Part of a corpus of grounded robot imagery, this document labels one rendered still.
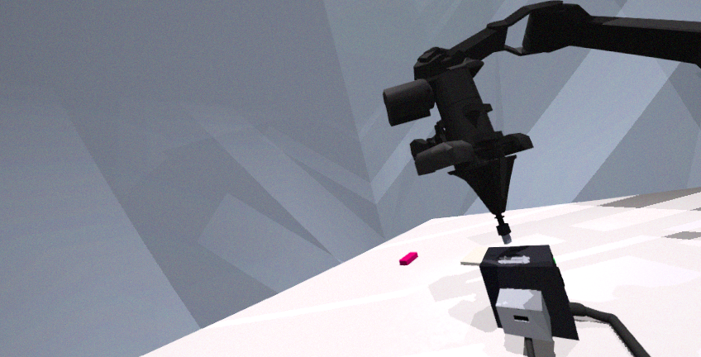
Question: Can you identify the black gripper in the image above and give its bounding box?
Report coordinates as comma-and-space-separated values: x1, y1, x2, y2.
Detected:
415, 97, 534, 215

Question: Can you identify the pink rectangular block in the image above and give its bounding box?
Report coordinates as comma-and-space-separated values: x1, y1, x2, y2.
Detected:
399, 253, 418, 265

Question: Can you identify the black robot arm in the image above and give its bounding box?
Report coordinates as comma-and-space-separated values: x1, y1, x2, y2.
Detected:
383, 0, 701, 126

